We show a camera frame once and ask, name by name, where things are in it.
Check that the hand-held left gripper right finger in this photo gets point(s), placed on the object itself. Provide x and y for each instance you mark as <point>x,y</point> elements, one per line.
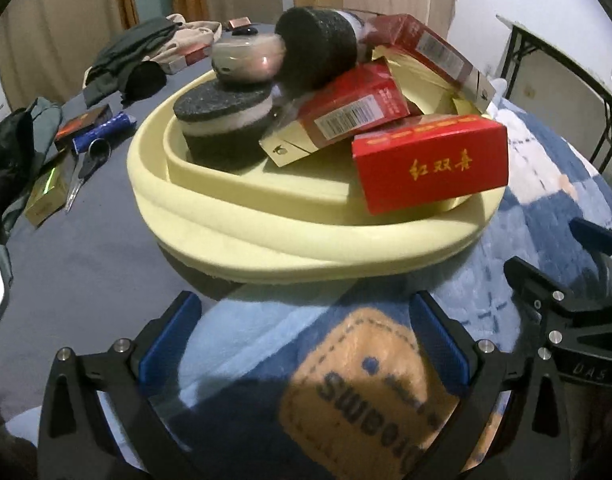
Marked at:
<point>435,340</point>

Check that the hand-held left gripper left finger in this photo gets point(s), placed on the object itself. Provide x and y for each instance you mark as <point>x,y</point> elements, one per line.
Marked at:
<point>171,340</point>

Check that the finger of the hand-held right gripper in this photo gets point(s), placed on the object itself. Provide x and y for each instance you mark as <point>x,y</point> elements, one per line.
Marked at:
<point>548,317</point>
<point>595,240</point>

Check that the large pale yellow tray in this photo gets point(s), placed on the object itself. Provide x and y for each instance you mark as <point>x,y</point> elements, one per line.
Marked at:
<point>286,260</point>

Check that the red box with gold dots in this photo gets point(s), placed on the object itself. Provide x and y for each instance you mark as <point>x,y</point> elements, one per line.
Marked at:
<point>435,170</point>

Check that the small pale yellow tray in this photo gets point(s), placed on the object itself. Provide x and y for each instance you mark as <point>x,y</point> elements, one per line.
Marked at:
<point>286,187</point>

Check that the black and white foam roller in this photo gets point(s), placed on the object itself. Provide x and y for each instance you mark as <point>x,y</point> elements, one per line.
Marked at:
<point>311,45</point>
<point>221,110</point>

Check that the red and silver cigarette box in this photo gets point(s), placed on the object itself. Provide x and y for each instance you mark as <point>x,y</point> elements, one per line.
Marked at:
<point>435,47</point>

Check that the red and gold cigarette box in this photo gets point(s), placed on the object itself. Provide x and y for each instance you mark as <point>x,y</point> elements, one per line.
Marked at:
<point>346,105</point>

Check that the round silver tin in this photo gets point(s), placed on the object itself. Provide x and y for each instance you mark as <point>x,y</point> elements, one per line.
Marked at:
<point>246,57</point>

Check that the blue checkered fleece blanket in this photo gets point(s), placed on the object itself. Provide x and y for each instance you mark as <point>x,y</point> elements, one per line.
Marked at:
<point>535,200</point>

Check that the grey bed sheet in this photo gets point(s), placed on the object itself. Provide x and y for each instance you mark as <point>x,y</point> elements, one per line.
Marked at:
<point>86,260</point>

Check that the black folding table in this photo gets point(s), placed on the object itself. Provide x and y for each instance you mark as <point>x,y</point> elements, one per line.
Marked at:
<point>560,51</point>

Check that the scissors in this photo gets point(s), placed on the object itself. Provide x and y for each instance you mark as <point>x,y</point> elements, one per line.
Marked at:
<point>93,152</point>

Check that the blue tube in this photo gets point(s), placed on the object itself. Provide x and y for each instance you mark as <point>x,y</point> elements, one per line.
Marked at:
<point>106,130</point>

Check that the orange and black box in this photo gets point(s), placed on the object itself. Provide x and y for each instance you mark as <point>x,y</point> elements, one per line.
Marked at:
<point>81,122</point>

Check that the dark jacket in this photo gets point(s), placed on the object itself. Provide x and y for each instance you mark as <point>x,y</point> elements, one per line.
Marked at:
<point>11,155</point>

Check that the red and white small box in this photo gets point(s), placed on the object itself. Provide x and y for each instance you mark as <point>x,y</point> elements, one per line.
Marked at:
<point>188,59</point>

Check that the dark green cloth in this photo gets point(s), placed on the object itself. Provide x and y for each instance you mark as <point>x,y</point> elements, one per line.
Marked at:
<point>126,47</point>

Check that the small black oval object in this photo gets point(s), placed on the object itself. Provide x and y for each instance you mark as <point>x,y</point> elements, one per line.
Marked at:
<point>246,32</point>

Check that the small copper box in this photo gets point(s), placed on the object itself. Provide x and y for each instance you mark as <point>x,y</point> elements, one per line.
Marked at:
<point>238,23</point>

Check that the beige curtain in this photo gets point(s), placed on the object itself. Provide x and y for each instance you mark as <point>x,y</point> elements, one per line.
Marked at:
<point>51,35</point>

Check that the wall socket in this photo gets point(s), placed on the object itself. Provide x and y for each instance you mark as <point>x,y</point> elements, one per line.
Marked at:
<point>528,90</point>

